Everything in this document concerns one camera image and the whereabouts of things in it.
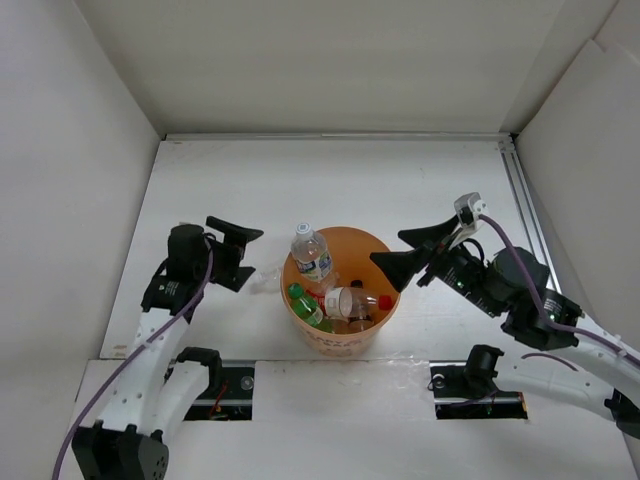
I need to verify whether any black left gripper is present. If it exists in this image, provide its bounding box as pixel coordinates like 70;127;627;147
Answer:
195;217;263;289

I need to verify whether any orange plastic bin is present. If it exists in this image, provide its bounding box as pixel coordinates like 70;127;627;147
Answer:
280;222;400;357

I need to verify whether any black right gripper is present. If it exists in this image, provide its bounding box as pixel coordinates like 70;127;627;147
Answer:
369;214;505;317

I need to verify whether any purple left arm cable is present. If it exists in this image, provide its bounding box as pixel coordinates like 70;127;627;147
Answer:
52;244;215;480

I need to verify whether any clear crushed unlabelled bottle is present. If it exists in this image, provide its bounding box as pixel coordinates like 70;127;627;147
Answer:
251;266;282;294

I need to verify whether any green plastic soda bottle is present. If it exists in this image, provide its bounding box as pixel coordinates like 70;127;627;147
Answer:
286;283;334;333

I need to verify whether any clear bottle red label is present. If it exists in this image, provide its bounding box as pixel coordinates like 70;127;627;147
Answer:
309;287;394;320

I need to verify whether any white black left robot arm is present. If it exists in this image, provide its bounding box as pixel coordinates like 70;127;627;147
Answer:
64;216;263;479

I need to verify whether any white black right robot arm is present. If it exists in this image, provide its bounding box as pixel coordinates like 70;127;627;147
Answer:
280;209;639;436

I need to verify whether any clear bottle blue yellow label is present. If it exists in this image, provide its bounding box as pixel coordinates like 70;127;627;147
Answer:
291;222;333;283

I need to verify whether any side aluminium rail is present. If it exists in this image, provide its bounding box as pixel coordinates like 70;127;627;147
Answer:
498;134;562;293

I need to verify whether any clear bottle black cap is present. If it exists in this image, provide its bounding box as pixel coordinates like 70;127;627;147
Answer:
348;291;378;333

